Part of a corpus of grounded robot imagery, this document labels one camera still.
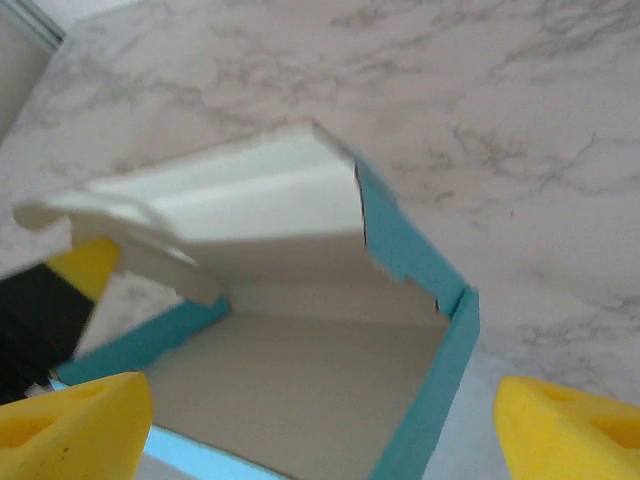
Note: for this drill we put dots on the left aluminium frame post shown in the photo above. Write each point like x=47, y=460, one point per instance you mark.
x=30, y=22

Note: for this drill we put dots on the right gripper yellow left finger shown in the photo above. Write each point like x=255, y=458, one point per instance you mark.
x=75, y=435

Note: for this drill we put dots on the teal and white paper box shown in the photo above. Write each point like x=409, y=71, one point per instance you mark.
x=300, y=375

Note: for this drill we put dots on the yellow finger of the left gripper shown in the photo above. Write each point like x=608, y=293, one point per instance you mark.
x=80, y=270

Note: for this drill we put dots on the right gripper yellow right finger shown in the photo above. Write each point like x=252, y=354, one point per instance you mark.
x=575, y=440

